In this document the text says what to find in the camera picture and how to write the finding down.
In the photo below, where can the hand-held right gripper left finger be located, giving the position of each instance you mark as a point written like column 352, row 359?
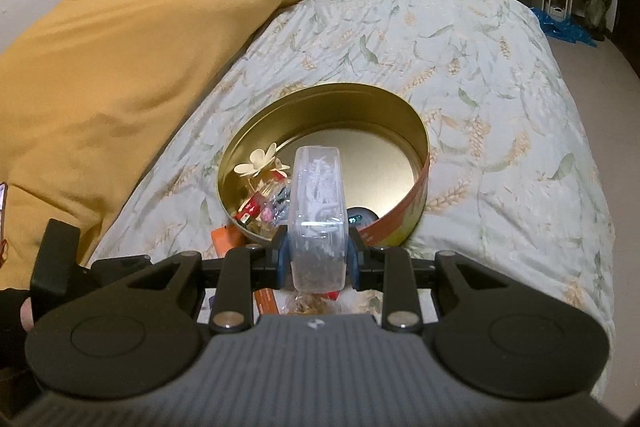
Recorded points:
column 282, row 253

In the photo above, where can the clear bag of candies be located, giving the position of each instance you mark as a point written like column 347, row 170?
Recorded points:
column 262, row 207

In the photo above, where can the floral bedsheet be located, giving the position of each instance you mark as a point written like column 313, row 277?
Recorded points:
column 475, row 107

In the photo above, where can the orange squeeze tube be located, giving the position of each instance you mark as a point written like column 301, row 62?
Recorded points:
column 222, row 242

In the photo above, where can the blue plastic bag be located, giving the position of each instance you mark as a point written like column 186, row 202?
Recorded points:
column 565, row 29

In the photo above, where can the clear plastic case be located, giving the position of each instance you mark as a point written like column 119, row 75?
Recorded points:
column 317, row 217

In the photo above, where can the person's left hand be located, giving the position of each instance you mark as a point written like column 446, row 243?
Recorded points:
column 15, row 314

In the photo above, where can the yellow blanket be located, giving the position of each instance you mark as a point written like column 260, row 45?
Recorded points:
column 110, row 82

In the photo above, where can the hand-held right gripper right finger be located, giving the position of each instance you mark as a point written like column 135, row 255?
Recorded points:
column 356, row 257

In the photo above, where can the dark round device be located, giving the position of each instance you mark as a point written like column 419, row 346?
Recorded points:
column 359, row 219

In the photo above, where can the soft tissue pack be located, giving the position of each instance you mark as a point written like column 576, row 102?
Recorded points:
column 312, row 304

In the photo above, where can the cream flower hair claw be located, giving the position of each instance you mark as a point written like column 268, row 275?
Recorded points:
column 255, row 163

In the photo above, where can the round yellow green tin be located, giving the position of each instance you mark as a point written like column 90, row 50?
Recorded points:
column 350, row 147

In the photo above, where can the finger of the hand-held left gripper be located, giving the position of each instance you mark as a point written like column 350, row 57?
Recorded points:
column 117, row 266

